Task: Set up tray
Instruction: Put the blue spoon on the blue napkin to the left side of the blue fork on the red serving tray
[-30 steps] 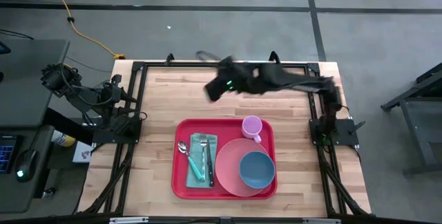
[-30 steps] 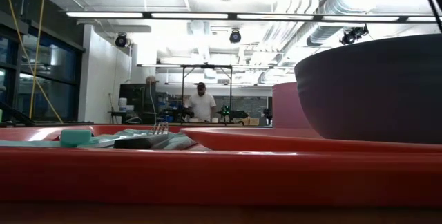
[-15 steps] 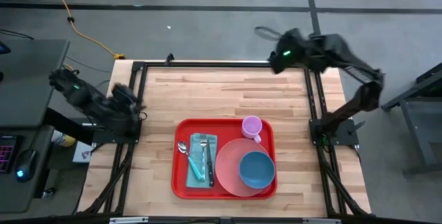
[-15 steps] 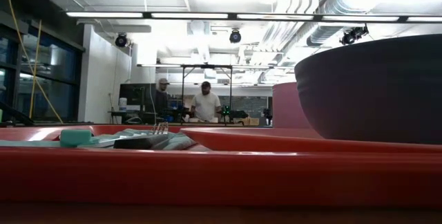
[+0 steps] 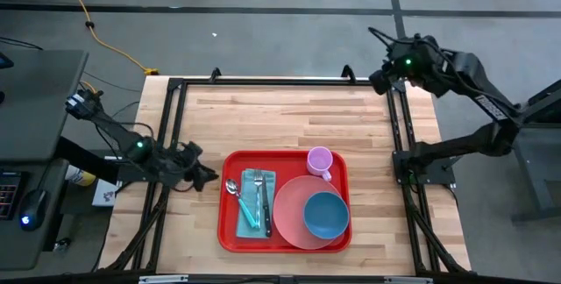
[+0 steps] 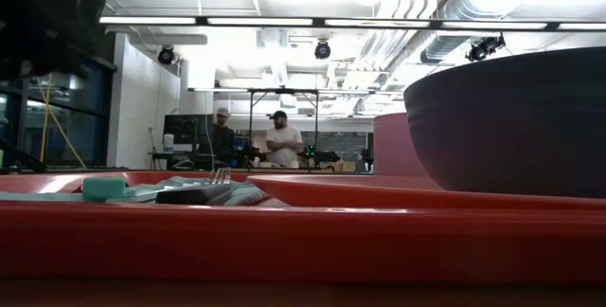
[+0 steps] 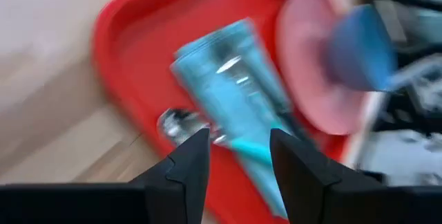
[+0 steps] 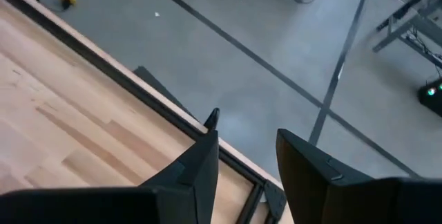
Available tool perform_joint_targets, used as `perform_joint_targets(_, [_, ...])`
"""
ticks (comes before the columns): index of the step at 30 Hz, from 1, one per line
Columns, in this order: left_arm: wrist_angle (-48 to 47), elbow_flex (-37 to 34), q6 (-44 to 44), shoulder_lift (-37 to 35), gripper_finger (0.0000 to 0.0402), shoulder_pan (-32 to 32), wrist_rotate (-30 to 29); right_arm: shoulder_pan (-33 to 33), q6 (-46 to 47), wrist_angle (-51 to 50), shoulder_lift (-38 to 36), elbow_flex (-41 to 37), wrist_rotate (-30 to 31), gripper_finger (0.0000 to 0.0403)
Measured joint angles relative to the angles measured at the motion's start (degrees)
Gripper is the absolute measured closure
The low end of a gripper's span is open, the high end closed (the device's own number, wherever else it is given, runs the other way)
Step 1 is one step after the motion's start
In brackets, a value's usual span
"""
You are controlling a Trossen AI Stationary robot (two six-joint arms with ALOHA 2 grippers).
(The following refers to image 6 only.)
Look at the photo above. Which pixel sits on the teal cloth napkin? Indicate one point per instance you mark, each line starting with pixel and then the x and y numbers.
pixel 246 195

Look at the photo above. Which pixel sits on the pink mug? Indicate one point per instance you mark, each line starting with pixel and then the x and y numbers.
pixel 393 146

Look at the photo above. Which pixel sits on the blue bowl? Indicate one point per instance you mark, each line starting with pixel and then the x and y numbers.
pixel 511 131

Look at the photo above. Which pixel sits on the black background robot arm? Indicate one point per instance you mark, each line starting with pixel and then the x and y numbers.
pixel 324 156

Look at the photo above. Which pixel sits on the red plastic tray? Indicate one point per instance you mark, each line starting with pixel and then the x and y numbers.
pixel 303 245

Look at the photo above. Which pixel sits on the dark glass window partition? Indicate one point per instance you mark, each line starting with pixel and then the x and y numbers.
pixel 80 122

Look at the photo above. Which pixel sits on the round black ceiling lamp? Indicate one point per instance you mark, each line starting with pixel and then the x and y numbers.
pixel 166 55
pixel 322 50

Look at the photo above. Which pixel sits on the white plastic jar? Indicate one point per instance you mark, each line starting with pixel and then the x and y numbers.
pixel 168 142

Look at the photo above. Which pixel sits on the black computer monitor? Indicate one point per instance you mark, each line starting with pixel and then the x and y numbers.
pixel 182 129

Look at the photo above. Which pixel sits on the long ceiling light bar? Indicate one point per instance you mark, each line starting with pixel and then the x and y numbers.
pixel 260 21

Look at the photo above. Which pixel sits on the person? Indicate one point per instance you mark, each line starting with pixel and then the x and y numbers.
pixel 284 143
pixel 222 141

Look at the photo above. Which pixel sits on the brown cardboard box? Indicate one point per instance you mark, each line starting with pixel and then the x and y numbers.
pixel 343 166

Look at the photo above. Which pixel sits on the black ceiling lamp cluster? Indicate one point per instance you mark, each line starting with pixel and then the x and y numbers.
pixel 480 50

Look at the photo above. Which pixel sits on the black metal frame stand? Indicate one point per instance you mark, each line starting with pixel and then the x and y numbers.
pixel 284 91

